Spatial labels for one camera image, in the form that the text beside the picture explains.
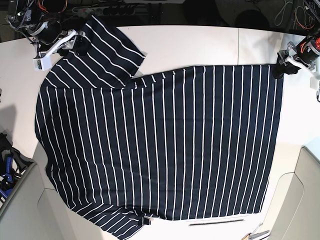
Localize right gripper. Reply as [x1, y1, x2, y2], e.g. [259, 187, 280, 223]
[37, 29, 88, 57]

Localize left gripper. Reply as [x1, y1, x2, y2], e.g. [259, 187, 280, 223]
[272, 41, 318, 79]

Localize navy white striped T-shirt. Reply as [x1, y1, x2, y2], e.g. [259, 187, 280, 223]
[34, 15, 284, 240]

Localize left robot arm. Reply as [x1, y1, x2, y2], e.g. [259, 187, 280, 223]
[272, 0, 320, 80]

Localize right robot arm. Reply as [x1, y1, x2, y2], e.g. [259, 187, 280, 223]
[6, 0, 89, 59]

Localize blue black items in bin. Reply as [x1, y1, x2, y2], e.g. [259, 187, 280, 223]
[0, 133, 33, 204]

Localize right beige chair back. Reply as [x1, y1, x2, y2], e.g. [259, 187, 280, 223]
[261, 147, 320, 240]

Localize beige chair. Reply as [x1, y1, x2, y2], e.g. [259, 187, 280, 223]
[0, 162, 101, 240]
[261, 147, 320, 240]

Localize grey tool at bottom edge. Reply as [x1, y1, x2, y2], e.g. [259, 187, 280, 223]
[241, 222, 270, 240]

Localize left beige chair back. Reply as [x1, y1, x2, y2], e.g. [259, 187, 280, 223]
[0, 162, 101, 240]

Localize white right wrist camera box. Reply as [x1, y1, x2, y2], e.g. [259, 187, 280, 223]
[33, 56, 53, 71]

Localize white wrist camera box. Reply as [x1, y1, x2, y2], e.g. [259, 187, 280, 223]
[309, 72, 320, 90]
[33, 56, 53, 71]

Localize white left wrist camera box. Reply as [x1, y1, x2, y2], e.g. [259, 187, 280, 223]
[309, 72, 320, 90]

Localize grey looped cable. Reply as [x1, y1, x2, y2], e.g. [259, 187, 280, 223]
[274, 0, 296, 27]

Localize table cable slot grommet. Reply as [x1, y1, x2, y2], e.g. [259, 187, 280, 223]
[188, 218, 245, 227]

